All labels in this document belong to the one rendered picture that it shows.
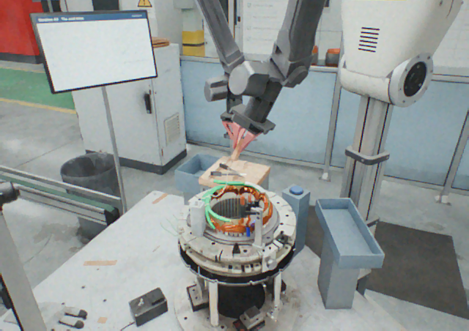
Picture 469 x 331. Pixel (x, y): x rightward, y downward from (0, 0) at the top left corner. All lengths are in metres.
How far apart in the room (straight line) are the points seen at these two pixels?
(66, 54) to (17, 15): 2.79
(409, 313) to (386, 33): 1.70
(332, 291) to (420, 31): 0.74
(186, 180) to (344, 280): 0.61
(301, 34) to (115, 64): 1.25
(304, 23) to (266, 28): 2.42
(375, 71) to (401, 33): 0.11
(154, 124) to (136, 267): 2.04
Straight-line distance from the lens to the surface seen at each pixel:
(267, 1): 3.03
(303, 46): 0.67
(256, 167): 1.22
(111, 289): 1.22
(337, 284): 1.07
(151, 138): 3.23
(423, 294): 2.43
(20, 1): 4.39
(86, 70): 1.72
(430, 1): 0.95
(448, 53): 2.95
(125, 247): 1.36
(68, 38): 1.70
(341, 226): 1.04
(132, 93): 3.19
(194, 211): 0.81
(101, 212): 1.65
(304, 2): 0.60
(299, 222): 1.18
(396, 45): 0.96
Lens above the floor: 1.65
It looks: 26 degrees down
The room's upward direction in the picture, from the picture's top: straight up
